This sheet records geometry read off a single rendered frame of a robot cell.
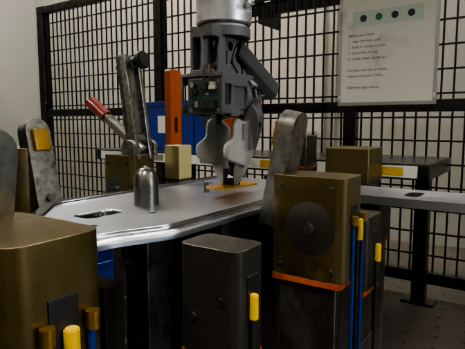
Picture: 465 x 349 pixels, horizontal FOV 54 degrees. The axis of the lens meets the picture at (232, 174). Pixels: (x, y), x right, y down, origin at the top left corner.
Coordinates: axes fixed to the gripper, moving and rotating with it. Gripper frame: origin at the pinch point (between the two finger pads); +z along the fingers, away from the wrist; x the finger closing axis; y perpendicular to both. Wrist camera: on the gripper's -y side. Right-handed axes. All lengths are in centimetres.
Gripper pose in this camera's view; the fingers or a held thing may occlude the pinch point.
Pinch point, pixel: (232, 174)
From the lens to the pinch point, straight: 66.6
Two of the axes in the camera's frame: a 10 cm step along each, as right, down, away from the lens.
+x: 8.2, 0.7, -5.6
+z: 0.0, 9.9, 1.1
